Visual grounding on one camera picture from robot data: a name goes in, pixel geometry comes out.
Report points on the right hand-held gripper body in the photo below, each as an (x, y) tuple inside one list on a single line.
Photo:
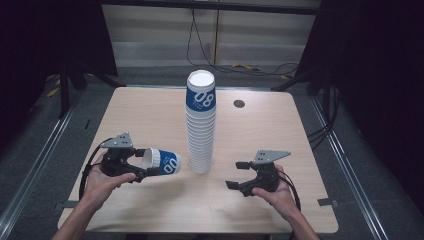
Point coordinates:
[(266, 176)]

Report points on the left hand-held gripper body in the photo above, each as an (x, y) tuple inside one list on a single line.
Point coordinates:
[(116, 160)]

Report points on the blue label paper cup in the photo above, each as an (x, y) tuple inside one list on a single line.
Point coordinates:
[(166, 163)]

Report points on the stack of white paper cups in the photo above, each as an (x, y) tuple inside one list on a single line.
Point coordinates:
[(200, 133)]

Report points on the person's right hand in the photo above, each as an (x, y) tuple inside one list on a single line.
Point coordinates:
[(283, 196)]

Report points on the person's left hand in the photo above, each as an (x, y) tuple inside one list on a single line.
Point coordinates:
[(98, 188)]

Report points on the grey tape strip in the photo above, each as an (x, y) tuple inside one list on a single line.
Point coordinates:
[(69, 204), (327, 202)]

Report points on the black metal stand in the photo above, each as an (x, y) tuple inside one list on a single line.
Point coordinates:
[(300, 80), (64, 90)]

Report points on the small yellow floor scrap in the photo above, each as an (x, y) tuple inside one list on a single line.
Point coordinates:
[(52, 92)]

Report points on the long yellow floor scrap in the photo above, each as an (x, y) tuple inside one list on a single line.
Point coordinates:
[(246, 66)]

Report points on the dark curtain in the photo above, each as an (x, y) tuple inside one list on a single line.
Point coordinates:
[(376, 83), (40, 50)]

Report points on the black overhead bar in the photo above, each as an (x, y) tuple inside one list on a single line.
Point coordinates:
[(216, 6)]

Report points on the metal floor rail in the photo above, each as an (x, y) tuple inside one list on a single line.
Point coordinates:
[(36, 163), (350, 173)]

